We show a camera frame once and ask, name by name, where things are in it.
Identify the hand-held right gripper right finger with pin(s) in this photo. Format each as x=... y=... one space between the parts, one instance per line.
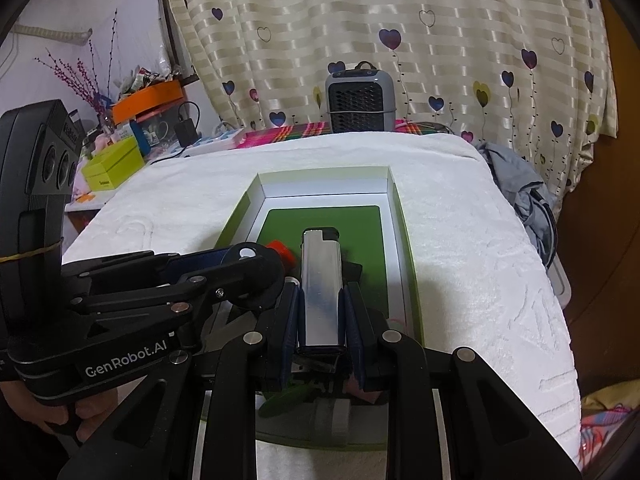
x=350 y=335

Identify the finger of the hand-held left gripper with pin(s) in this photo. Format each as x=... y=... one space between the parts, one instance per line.
x=200 y=262
x=215 y=292

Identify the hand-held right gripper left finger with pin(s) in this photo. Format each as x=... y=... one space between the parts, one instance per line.
x=290 y=325

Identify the silver metal lighter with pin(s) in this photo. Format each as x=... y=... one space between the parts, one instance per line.
x=320 y=290

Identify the brown bottle with red cap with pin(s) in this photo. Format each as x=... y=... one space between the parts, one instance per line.
x=280 y=252

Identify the green white round knob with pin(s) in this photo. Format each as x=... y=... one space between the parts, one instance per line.
x=332 y=417

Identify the large green cardboard box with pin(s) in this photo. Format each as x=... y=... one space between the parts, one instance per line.
x=280 y=222

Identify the person's left hand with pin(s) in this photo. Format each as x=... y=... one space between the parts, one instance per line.
x=55 y=412

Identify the white blue power strip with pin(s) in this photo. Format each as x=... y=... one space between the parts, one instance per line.
x=220 y=139

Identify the black power adapter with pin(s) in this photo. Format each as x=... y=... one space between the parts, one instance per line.
x=186 y=132

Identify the small green cardboard box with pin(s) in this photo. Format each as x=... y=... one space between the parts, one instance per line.
x=112 y=165

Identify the blue white carton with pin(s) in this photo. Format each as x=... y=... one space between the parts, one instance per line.
x=139 y=140

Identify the colourful striped cloth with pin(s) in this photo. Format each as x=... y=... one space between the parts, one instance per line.
x=280 y=135

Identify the orange lidded clear container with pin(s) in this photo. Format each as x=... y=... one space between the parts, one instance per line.
x=150 y=97

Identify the purple flower branches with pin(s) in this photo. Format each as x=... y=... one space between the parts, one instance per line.
x=97 y=100

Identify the small grey fan heater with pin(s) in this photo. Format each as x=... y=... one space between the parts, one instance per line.
x=357 y=105

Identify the grey cloth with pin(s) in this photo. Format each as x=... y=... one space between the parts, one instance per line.
x=520 y=190

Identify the colourful patterned cloth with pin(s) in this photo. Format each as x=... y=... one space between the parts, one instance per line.
x=600 y=425

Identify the heart print striped curtain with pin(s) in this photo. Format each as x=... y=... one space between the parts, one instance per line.
x=400 y=0

